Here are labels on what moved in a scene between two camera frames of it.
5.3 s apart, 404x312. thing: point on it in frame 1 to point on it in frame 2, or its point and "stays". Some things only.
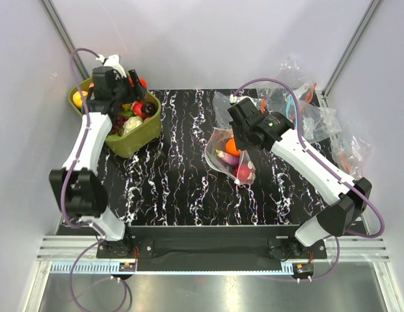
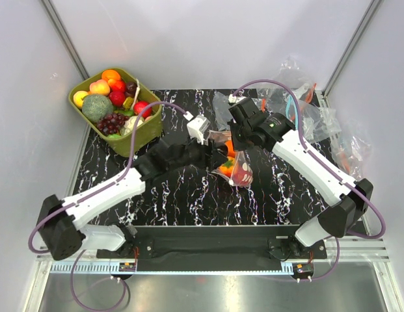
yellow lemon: (77, 98) stays
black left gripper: (136, 93) to (207, 155)
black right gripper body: (242, 140) stays
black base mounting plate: (212, 247) stays
